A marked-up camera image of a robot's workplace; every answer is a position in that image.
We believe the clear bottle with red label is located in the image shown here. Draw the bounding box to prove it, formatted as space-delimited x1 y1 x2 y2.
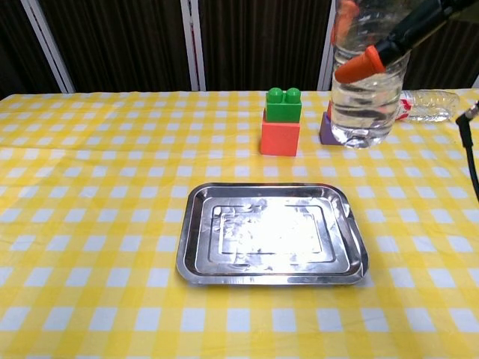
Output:
398 88 462 124

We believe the orange cube block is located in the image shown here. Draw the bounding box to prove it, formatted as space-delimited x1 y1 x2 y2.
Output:
260 111 302 157

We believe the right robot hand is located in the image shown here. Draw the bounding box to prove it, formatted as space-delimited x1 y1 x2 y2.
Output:
331 0 469 84

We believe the yellow white checkered tablecloth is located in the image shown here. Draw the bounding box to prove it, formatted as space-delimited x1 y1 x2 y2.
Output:
0 89 479 359

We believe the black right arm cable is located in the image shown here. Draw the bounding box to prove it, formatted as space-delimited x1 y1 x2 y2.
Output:
455 99 479 203

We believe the stainless steel tray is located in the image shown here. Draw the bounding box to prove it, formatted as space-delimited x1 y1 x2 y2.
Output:
174 182 370 287

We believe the grey partition frame post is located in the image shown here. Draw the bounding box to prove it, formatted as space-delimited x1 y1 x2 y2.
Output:
20 0 76 93
317 0 347 91
180 0 207 92

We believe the clear bottle with green cap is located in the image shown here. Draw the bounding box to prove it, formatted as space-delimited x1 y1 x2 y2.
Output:
329 0 412 150

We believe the purple block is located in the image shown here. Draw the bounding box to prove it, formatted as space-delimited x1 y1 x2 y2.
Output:
319 111 344 146

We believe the green studded building block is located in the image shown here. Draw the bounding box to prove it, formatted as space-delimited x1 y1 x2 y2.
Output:
265 87 302 124

